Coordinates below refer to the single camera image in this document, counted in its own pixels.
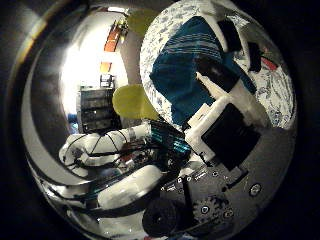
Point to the white blue patterned tablecloth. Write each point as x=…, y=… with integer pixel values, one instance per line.
x=156, y=43

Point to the black shelf rack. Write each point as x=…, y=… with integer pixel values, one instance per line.
x=96, y=110

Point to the blue striped cloth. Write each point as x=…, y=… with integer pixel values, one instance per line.
x=180, y=73

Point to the yellow-green round object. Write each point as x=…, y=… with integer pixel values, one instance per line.
x=131, y=101

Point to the blue container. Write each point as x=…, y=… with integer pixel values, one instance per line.
x=72, y=118

